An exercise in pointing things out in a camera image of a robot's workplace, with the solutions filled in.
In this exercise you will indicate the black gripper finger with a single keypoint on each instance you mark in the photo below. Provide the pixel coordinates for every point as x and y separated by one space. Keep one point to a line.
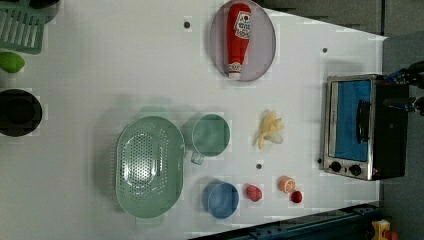
401 76
400 102

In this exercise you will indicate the peeled toy banana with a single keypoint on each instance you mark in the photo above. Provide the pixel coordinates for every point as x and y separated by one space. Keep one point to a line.
269 130

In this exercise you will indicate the green mug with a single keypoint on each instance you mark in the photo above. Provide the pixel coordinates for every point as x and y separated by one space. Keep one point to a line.
210 137

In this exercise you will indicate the silver black toaster oven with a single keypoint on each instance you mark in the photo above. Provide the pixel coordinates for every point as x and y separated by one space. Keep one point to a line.
364 136

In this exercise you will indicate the small red toy tomato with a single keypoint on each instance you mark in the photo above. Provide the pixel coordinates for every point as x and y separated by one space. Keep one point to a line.
296 197

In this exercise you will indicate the orange half toy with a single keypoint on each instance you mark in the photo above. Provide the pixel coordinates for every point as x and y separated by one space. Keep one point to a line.
287 185

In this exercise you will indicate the red toy strawberry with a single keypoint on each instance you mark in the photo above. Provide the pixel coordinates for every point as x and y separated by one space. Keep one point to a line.
254 193

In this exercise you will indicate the red ketchup bottle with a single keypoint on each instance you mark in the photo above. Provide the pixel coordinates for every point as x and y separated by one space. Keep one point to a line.
238 38

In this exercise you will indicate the blue cup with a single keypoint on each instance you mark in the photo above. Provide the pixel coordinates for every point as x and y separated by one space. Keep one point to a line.
220 199

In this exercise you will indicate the green perforated colander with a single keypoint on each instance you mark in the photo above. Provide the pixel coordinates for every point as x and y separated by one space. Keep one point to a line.
149 167

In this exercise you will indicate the black round bowl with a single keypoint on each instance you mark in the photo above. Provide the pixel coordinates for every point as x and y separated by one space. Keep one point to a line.
20 112

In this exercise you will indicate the green dish rack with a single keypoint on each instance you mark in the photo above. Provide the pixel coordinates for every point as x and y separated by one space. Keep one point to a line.
21 27

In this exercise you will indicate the green toy fruit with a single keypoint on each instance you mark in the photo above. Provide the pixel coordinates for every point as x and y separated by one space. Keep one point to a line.
11 62

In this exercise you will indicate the blue metal frame rail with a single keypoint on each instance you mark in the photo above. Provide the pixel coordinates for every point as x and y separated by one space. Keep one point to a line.
351 223

